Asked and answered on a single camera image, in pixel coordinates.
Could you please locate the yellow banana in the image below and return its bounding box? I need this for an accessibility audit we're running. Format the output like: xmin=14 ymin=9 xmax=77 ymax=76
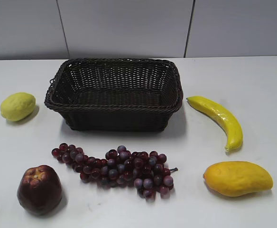
xmin=186 ymin=96 xmax=243 ymax=153

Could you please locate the black woven basket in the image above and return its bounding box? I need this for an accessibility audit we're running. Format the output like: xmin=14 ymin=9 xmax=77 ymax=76
xmin=44 ymin=58 xmax=183 ymax=132

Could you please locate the purple grape bunch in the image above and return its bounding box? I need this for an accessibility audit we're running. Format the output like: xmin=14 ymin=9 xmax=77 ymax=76
xmin=51 ymin=143 xmax=178 ymax=200

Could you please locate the orange-yellow mango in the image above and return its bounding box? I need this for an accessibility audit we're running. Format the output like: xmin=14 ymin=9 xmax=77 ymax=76
xmin=203 ymin=161 xmax=274 ymax=197

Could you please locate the yellow-green lemon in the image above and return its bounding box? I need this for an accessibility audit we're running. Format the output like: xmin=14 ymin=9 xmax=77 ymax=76
xmin=0 ymin=92 xmax=36 ymax=122

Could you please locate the dark red apple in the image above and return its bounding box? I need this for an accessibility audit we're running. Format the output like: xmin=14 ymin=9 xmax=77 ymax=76
xmin=17 ymin=165 xmax=62 ymax=216

